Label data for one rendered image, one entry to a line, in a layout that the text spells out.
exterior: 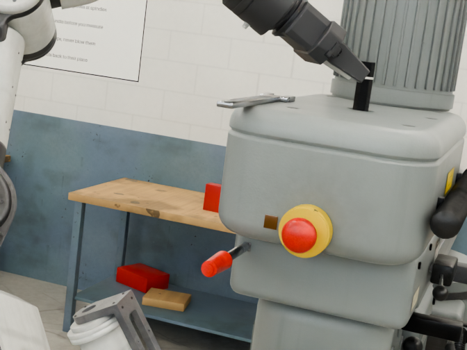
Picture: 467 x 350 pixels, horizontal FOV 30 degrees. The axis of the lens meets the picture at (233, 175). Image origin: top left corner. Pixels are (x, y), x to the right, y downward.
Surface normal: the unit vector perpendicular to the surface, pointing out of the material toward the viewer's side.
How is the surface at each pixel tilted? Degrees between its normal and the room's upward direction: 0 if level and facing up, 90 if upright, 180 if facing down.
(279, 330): 90
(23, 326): 58
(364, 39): 90
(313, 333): 90
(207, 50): 90
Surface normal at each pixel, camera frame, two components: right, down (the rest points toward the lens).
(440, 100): 0.63, 0.21
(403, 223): 0.34, 0.20
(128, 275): -0.63, 0.05
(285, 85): -0.33, 0.12
